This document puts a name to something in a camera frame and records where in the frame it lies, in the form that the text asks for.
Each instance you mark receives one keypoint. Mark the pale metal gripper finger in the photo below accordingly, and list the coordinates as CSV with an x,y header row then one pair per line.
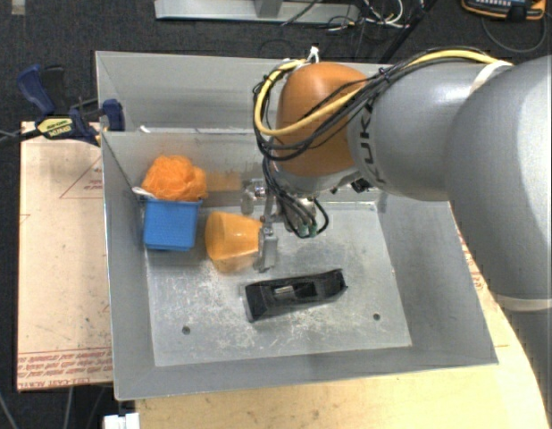
x,y
248,201
267,250

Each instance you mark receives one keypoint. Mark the orange plastic cup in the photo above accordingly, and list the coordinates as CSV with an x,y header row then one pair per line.
x,y
231,239

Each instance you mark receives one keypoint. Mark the black stapler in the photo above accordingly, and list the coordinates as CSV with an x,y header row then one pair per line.
x,y
294,295

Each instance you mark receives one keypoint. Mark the orange mesh bath sponge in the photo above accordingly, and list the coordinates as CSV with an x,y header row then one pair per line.
x,y
173,179

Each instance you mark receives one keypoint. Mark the blue plastic basket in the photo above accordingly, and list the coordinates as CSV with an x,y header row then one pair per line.
x,y
171,224

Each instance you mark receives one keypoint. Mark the grey metal bin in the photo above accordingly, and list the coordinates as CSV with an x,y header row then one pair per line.
x,y
303,329

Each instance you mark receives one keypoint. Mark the brown cardboard board red print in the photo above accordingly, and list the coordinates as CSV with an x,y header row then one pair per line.
x,y
61,262

